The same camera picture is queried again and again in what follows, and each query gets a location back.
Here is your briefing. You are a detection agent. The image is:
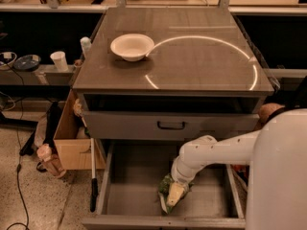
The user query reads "white bottle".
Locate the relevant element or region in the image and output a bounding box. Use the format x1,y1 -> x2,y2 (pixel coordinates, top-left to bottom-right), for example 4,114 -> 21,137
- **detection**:
80,36 -> 91,57

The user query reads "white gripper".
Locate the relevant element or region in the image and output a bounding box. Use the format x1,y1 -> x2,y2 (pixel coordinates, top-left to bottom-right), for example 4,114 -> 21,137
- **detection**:
166,157 -> 204,207

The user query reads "person's leg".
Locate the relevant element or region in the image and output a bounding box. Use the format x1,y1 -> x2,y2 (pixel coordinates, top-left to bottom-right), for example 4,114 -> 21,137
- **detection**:
254,103 -> 283,130

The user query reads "grey top drawer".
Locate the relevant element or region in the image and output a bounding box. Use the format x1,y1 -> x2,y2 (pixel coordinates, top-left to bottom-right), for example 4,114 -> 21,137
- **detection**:
84,111 -> 258,141

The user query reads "white and black stick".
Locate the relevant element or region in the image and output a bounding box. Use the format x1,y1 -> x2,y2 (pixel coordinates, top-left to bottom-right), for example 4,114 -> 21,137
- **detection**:
90,138 -> 98,213

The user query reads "white paper bowl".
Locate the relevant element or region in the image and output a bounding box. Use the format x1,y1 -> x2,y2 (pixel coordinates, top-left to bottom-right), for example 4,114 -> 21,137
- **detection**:
110,34 -> 154,62

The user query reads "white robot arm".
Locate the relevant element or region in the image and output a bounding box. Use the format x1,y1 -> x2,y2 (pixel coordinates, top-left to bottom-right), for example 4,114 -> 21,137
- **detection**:
167,109 -> 307,230

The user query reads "bowl with black cable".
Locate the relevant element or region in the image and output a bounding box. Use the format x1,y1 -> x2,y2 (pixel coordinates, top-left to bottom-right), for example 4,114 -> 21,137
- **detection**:
0,52 -> 17,71

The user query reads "black floor cable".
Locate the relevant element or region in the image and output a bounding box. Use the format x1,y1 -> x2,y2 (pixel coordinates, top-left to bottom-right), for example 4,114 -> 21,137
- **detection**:
5,134 -> 31,230

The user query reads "cardboard box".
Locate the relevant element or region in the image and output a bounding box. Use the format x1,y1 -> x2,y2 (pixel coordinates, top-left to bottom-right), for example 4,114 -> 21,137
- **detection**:
54,91 -> 106,170

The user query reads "black drawer handle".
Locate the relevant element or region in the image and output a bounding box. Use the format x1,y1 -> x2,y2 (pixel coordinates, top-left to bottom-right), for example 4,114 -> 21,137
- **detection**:
156,121 -> 185,130

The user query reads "white paper cup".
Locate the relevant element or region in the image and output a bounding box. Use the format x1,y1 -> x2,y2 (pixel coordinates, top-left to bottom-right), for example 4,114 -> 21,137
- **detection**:
50,51 -> 68,72

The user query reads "open grey middle drawer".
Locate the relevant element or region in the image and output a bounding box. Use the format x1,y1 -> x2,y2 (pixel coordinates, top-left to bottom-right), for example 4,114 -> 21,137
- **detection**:
82,143 -> 246,230

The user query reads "grey drawer cabinet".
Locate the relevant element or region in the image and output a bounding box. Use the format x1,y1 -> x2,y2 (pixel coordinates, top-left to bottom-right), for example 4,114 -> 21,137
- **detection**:
72,6 -> 275,160

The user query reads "green jalapeno chip bag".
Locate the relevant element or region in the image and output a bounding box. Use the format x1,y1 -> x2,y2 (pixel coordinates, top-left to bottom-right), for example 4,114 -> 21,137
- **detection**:
158,173 -> 193,214

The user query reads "orange sneaker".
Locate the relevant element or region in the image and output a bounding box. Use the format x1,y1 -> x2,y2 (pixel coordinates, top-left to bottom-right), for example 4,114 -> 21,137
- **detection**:
232,165 -> 249,184

